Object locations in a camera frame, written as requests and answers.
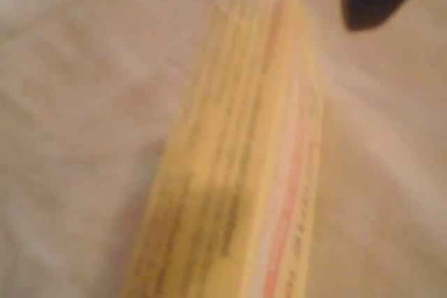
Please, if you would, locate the yellow cardboard box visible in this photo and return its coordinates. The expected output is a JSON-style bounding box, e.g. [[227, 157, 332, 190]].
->
[[120, 0, 325, 298]]

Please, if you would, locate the white table cloth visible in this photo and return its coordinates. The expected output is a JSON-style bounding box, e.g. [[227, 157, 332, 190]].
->
[[0, 0, 447, 298]]

